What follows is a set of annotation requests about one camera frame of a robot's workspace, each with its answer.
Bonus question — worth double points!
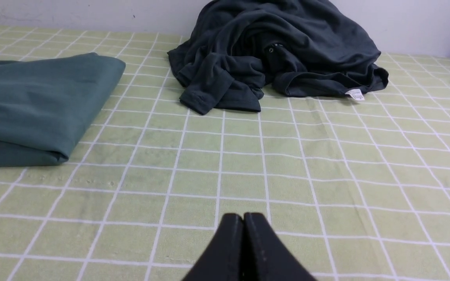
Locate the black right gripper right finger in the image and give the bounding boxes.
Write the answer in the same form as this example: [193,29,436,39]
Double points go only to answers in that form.
[243,212,316,281]

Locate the green long sleeve shirt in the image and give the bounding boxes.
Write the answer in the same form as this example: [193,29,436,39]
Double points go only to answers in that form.
[0,53,125,167]

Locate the dark grey crumpled garment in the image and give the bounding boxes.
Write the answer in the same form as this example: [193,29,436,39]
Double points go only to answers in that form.
[168,0,389,114]

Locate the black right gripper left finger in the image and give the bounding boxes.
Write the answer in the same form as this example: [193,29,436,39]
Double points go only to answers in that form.
[183,213,243,281]

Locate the green checkered tablecloth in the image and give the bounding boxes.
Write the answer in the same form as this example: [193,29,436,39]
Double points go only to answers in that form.
[0,26,450,281]

